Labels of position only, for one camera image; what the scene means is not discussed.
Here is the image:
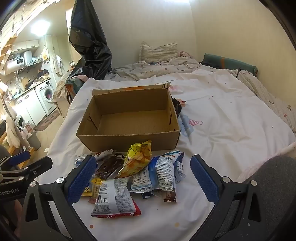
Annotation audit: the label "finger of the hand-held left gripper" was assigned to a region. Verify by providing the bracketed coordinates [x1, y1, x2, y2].
[0, 156, 53, 184]
[0, 151, 31, 171]

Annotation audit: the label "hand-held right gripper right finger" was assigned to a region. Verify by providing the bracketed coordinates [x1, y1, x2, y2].
[190, 155, 275, 241]

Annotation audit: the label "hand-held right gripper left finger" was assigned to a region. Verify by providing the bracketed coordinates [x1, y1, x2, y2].
[21, 155, 97, 241]

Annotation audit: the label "slim white red snack packet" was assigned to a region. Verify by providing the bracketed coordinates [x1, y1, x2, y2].
[94, 148, 115, 160]

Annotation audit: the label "large white red-edged snack packet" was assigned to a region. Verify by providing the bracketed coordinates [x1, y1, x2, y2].
[91, 178, 142, 218]

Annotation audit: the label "brown chocolate snack packet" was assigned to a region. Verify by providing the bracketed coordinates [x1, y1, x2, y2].
[163, 185, 177, 203]

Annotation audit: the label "blue white snack packet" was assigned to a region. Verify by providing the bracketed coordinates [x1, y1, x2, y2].
[148, 151, 184, 192]
[129, 166, 154, 193]

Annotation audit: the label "brown cardboard box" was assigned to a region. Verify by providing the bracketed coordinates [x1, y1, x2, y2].
[76, 84, 181, 152]

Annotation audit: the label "white hanging garment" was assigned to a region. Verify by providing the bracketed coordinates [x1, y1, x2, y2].
[5, 113, 23, 149]

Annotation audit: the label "patterned floor rug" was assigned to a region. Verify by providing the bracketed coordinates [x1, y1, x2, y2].
[35, 111, 60, 131]

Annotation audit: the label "pink white blanket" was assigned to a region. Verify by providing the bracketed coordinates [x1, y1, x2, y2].
[238, 142, 296, 183]

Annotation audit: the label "white base cabinet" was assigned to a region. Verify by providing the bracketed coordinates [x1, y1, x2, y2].
[13, 89, 47, 127]

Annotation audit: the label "wooden nightstand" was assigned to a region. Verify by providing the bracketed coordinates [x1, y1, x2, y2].
[53, 93, 71, 120]

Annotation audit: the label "white washing machine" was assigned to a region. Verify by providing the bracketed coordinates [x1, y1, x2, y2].
[35, 80, 57, 116]

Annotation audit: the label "person's grey trouser leg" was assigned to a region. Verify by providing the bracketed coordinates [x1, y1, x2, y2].
[208, 155, 296, 241]

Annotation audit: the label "black cloth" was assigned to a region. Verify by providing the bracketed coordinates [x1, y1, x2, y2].
[172, 97, 186, 116]

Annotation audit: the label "green orange cloth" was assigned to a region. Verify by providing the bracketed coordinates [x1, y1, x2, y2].
[65, 75, 88, 105]

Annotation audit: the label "white water heater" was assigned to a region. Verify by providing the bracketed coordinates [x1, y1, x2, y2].
[5, 58, 26, 75]

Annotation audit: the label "wooden staircase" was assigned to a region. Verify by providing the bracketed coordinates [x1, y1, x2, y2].
[0, 35, 14, 75]

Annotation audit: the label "tall white cabinet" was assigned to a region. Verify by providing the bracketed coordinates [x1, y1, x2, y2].
[44, 35, 64, 77]

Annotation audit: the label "green rolled mat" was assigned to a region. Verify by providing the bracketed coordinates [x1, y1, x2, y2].
[203, 53, 258, 76]

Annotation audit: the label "grey floral quilt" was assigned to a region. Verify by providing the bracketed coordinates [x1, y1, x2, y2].
[104, 57, 296, 135]

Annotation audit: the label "pink cloth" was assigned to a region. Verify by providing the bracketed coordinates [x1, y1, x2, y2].
[179, 51, 197, 59]

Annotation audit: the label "black plastic sheet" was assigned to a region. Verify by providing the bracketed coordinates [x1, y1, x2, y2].
[69, 0, 114, 80]

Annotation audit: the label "ceiling light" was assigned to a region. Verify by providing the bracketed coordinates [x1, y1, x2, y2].
[31, 20, 50, 35]

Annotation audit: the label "striped beige pillow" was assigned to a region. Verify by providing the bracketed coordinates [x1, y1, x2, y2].
[139, 42, 178, 63]

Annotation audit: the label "white wall cabinets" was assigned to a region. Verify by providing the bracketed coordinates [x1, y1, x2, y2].
[11, 39, 40, 52]

